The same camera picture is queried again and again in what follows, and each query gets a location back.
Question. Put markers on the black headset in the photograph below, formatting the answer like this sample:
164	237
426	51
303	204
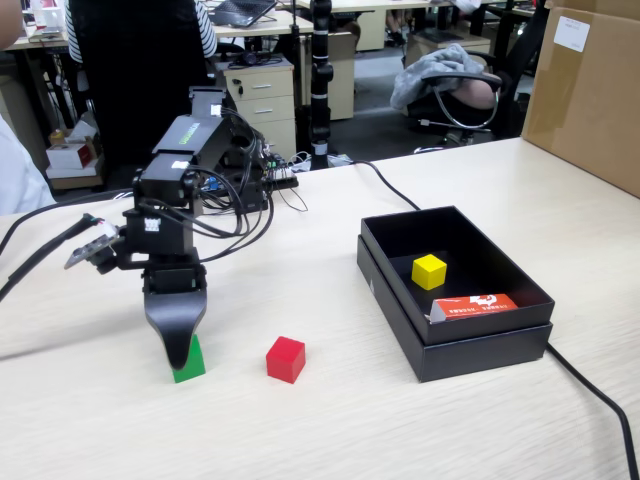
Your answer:
250	59

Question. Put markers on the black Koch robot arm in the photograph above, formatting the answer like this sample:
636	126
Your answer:
190	135

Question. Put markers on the yellow wooden cube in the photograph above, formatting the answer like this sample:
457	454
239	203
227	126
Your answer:
429	272

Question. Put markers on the person in white shirt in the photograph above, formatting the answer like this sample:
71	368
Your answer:
17	180

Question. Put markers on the person in striped shirt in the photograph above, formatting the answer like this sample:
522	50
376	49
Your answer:
206	30

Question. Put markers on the large brown cardboard box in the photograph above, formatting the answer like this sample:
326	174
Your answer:
590	100

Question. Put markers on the motor controller board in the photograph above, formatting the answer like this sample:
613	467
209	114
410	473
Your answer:
212	184

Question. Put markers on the thin black stand pole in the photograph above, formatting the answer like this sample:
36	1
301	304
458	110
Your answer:
295	60

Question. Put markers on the black open box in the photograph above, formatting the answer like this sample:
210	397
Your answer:
480	357

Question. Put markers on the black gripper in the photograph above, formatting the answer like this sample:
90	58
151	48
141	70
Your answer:
175	279

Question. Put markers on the beige drawer cabinet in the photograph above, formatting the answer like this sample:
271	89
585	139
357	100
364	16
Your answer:
265	120

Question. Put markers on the light wood office desk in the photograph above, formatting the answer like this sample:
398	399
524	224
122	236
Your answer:
260	31

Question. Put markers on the white paper label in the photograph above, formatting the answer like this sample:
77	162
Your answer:
571	34

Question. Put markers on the red wooden cube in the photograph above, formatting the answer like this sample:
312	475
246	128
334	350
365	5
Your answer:
285	361

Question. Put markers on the black mesh office chair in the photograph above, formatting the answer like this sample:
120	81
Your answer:
145	75

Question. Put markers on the black laptop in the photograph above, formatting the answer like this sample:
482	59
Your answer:
240	10

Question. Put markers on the red and white carton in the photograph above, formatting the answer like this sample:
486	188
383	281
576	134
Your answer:
475	306

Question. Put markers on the small wrist camera board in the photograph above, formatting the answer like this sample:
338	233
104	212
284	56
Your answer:
92	250

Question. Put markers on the bare person forearm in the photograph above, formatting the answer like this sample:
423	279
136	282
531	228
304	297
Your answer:
9	22

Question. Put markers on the thick black stand pole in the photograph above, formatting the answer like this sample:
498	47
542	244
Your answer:
321	100

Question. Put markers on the black cardboard box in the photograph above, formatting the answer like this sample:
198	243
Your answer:
475	240

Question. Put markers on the grey blanket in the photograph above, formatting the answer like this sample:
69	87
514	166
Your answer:
430	75

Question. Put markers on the beige plain cabinet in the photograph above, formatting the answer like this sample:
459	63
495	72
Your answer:
342	75

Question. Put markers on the small white red carton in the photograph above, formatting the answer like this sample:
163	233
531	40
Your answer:
65	156

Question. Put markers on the black board with coloured connectors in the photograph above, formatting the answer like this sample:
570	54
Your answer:
280	172

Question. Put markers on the green wooden cube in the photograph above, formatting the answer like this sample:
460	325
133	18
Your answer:
195	367

